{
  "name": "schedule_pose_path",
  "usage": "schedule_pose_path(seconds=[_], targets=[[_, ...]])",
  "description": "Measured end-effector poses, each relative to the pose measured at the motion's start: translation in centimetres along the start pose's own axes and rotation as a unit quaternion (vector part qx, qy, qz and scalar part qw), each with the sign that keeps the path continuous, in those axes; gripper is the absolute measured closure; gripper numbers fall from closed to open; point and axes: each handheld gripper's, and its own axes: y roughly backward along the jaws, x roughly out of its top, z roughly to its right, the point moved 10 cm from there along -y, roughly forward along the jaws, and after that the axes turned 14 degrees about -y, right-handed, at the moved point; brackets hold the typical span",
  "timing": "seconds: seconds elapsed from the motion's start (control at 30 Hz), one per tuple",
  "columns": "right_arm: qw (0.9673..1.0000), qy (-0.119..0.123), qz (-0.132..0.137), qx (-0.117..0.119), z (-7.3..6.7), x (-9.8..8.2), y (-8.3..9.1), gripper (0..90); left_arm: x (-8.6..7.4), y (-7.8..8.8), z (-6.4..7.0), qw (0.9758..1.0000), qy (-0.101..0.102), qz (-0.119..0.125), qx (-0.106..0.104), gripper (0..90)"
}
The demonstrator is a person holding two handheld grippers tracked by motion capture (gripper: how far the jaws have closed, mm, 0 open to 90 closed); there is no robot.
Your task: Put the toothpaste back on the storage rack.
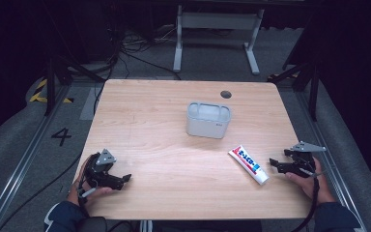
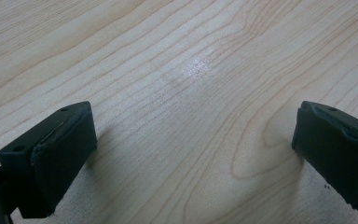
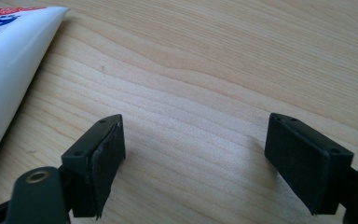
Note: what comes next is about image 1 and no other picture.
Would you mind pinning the round grey table grommet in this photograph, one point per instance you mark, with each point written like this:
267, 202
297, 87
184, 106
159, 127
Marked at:
225, 94

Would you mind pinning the white toothpaste tube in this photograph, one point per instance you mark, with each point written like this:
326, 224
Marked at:
248, 164

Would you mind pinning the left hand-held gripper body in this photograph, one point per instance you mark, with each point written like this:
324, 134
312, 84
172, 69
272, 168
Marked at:
96, 172

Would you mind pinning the person's right hand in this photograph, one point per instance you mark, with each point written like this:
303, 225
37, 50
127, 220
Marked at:
317, 188

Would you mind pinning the grey plastic holder box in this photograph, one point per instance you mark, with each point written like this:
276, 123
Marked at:
208, 124

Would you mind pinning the yellow black floor tape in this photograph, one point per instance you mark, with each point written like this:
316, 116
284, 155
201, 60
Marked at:
40, 95

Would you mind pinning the white metal desk frame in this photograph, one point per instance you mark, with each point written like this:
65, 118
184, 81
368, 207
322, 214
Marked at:
219, 21

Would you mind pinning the metal floor rail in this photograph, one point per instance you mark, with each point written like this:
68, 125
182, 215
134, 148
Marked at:
331, 154
22, 161

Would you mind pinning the person's left hand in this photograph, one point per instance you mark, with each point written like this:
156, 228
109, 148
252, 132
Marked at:
79, 190

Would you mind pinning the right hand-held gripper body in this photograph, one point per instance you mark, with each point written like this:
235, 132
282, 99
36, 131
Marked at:
302, 158

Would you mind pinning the black metal stand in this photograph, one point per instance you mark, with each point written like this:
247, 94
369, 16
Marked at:
51, 87
312, 90

